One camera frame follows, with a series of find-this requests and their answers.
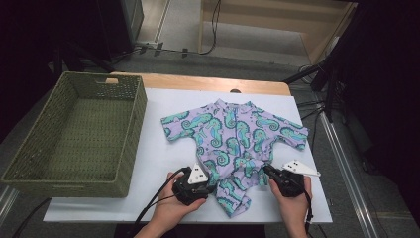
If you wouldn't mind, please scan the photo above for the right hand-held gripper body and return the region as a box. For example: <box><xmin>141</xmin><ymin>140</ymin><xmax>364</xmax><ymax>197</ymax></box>
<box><xmin>275</xmin><ymin>159</ymin><xmax>321</xmax><ymax>198</ymax></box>

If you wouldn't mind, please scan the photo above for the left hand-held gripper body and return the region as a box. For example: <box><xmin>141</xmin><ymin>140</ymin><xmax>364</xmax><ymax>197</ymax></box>
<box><xmin>171</xmin><ymin>163</ymin><xmax>216</xmax><ymax>206</ymax></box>

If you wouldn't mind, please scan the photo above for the purple seahorse print baby suit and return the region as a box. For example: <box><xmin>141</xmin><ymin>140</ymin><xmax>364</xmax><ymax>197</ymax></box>
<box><xmin>160</xmin><ymin>98</ymin><xmax>310</xmax><ymax>219</ymax></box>

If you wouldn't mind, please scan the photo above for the green woven basket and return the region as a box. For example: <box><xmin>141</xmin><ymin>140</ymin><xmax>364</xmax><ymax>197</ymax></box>
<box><xmin>0</xmin><ymin>71</ymin><xmax>148</xmax><ymax>198</ymax></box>

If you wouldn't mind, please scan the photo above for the person's right hand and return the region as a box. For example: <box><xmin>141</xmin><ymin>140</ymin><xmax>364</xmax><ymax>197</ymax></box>
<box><xmin>268</xmin><ymin>177</ymin><xmax>313</xmax><ymax>229</ymax></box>

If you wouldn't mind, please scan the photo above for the person's left hand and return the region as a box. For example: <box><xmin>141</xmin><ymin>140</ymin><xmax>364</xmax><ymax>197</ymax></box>
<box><xmin>155</xmin><ymin>172</ymin><xmax>207</xmax><ymax>229</ymax></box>

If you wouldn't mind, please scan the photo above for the black tripod stand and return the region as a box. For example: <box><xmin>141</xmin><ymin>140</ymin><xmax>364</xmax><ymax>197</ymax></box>
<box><xmin>282</xmin><ymin>49</ymin><xmax>348</xmax><ymax>123</ymax></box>

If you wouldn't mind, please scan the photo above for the light wooden shelf unit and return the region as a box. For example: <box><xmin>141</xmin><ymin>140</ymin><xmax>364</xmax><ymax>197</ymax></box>
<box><xmin>197</xmin><ymin>0</ymin><xmax>360</xmax><ymax>65</ymax></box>

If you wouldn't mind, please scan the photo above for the dark cabinet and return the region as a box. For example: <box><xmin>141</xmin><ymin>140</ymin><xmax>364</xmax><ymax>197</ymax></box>
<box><xmin>97</xmin><ymin>0</ymin><xmax>145</xmax><ymax>62</ymax></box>

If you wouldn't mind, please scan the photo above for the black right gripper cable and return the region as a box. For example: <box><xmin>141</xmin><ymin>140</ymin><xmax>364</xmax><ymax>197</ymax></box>
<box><xmin>303</xmin><ymin>189</ymin><xmax>315</xmax><ymax>236</ymax></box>

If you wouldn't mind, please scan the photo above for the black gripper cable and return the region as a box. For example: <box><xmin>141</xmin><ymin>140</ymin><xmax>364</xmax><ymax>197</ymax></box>
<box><xmin>303</xmin><ymin>189</ymin><xmax>315</xmax><ymax>236</ymax></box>
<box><xmin>127</xmin><ymin>168</ymin><xmax>192</xmax><ymax>238</ymax></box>

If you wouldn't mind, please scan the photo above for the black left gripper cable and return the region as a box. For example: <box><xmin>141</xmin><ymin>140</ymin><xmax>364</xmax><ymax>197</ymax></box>
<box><xmin>127</xmin><ymin>168</ymin><xmax>192</xmax><ymax>238</ymax></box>

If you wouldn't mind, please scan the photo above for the long metal floor rail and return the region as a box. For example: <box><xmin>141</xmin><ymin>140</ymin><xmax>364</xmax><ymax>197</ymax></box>
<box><xmin>318</xmin><ymin>112</ymin><xmax>380</xmax><ymax>238</ymax></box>

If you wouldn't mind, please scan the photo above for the thin black hanging cable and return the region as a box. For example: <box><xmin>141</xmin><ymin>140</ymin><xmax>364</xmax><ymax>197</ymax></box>
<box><xmin>199</xmin><ymin>0</ymin><xmax>222</xmax><ymax>56</ymax></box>

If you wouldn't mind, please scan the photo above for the black floor cable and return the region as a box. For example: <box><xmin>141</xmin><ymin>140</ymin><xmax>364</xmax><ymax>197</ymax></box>
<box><xmin>12</xmin><ymin>197</ymin><xmax>53</xmax><ymax>238</ymax></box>

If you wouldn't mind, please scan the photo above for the short metal floor rail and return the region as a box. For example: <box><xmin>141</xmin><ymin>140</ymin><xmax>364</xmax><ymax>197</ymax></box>
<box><xmin>0</xmin><ymin>186</ymin><xmax>19</xmax><ymax>226</ymax></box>

